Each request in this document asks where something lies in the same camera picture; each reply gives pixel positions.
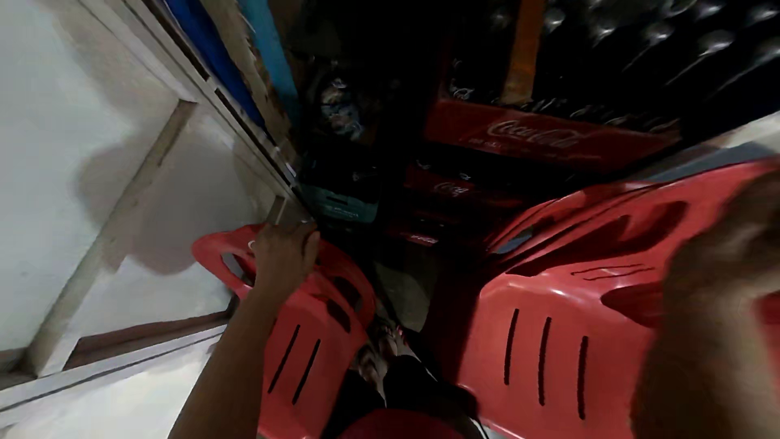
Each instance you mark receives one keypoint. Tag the person's right hand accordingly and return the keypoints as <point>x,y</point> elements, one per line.
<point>725,250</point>

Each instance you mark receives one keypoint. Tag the person's left hand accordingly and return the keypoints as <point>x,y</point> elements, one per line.
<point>280,265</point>

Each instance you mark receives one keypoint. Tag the person's left fingers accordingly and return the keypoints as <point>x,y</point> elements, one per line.
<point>283,230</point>

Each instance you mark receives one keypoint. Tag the person's left thumb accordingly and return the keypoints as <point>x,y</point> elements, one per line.
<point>311,247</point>

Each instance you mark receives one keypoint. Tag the red plastic chair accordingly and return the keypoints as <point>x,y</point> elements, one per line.
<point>493,360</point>
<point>298,360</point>
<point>213,249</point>
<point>551,210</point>

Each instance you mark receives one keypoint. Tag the person's left forearm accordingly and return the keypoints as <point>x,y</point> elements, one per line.
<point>234,366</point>

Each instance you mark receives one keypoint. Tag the person's right forearm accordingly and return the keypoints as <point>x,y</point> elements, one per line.
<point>701,366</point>

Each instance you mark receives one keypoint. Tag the green plastic crate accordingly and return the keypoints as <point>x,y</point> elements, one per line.
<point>335,204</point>

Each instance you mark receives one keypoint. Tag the red crate with white lettering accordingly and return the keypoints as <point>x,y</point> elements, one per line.
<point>405,233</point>
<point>463,125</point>
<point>420,180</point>

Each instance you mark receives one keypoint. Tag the patterned plastic bag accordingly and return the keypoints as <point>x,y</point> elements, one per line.
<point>341,110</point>

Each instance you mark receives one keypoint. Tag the person's legs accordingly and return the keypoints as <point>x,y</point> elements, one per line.
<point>408,378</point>

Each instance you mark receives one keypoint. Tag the light blue plank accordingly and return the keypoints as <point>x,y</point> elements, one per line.
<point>271,49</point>

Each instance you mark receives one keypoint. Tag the rough beige wooden plank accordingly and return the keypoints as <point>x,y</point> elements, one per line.
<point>241,42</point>

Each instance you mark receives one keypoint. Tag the dark blue cloth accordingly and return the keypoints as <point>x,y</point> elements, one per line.
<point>210,52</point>

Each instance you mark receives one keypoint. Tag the person's body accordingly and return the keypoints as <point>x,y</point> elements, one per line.
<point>399,427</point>

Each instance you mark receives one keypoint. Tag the brown wooden plank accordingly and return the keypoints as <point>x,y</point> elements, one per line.
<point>524,55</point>

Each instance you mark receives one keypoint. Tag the group of dark glass bottles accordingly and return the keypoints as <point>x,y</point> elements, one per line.
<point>646,73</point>

